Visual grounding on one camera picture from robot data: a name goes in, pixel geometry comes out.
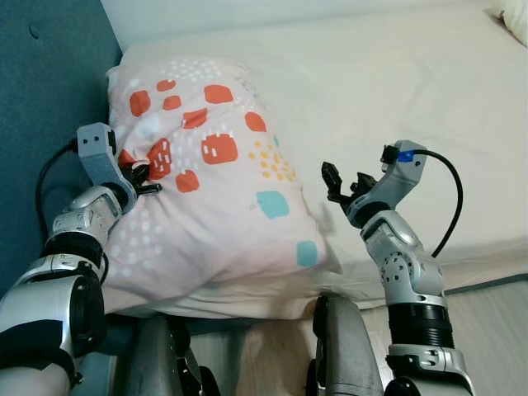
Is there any pink pillow with orange spots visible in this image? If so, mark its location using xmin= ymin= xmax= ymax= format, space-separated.
xmin=103 ymin=56 xmax=332 ymax=318

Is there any cream sheeted mattress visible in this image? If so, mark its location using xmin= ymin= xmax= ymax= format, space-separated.
xmin=120 ymin=4 xmax=528 ymax=302

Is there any grey right robot leg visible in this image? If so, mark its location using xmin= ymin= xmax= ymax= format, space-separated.
xmin=309 ymin=293 xmax=384 ymax=396

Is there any grey robot leg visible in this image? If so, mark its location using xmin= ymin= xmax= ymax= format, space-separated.
xmin=309 ymin=293 xmax=384 ymax=396
xmin=124 ymin=313 xmax=203 ymax=396

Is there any grey left robot leg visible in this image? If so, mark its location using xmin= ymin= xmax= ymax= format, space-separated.
xmin=124 ymin=313 xmax=203 ymax=396

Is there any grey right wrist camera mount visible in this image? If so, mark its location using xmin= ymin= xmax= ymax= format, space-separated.
xmin=346 ymin=140 xmax=428 ymax=228

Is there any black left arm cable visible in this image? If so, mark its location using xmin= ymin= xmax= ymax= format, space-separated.
xmin=35 ymin=140 xmax=83 ymax=240

